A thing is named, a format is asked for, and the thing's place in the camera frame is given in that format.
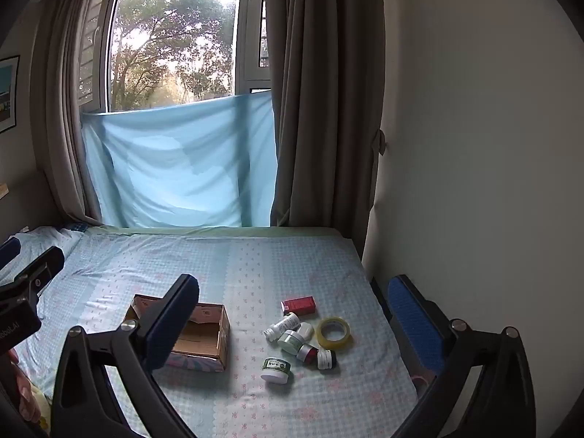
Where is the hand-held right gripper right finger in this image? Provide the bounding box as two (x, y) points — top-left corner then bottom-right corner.
(387, 274), (537, 438)

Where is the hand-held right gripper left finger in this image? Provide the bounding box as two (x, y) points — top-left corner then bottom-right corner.
(49, 274), (201, 438)

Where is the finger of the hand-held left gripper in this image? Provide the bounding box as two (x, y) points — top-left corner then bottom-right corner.
(9, 245), (65, 303)
(0, 236), (23, 271)

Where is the cardboard box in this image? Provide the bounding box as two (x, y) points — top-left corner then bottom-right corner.
(124, 294), (231, 372)

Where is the yellow tape roll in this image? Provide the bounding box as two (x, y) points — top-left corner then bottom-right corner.
(316, 317), (352, 351)

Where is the white pill bottle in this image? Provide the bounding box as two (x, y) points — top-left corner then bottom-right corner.
(264, 312), (301, 341)

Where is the green label white jar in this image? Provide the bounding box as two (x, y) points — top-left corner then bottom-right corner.
(260, 357), (292, 385)

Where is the red box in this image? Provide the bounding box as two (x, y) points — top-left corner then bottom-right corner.
(280, 296), (317, 316)

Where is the white round lid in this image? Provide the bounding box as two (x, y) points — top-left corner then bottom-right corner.
(277, 329), (306, 356)

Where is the white pillow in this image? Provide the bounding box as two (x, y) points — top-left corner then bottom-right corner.
(0, 226), (85, 284)

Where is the light blue checked bed sheet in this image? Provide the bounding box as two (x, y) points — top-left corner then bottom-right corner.
(0, 226), (418, 438)

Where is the grey-brown curtain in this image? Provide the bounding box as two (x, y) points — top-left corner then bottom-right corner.
(265, 0), (388, 256)
(30, 0), (124, 224)

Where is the light blue hanging cloth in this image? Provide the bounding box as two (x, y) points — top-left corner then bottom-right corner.
(81, 91), (279, 229)

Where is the window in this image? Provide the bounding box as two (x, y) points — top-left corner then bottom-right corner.
(77, 0), (274, 112)

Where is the framed wall picture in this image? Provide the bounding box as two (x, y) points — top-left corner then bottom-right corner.
(0, 55), (21, 134)

